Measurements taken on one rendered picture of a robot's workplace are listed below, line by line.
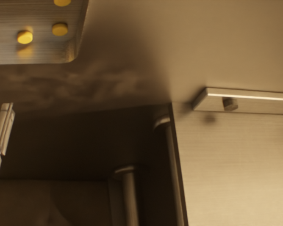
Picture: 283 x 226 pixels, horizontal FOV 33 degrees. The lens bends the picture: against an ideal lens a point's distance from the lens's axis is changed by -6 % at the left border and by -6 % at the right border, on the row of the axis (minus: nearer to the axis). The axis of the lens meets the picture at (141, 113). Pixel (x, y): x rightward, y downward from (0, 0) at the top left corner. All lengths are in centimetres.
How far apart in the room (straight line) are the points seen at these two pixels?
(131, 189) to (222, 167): 19
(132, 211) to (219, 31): 32
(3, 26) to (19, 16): 2
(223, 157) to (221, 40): 13
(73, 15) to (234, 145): 22
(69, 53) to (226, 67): 14
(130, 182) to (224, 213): 21
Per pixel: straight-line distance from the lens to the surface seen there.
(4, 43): 35
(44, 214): 65
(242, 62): 42
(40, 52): 35
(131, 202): 62
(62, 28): 33
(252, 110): 50
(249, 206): 46
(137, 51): 38
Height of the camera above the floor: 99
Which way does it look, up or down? 24 degrees down
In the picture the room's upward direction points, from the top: 173 degrees clockwise
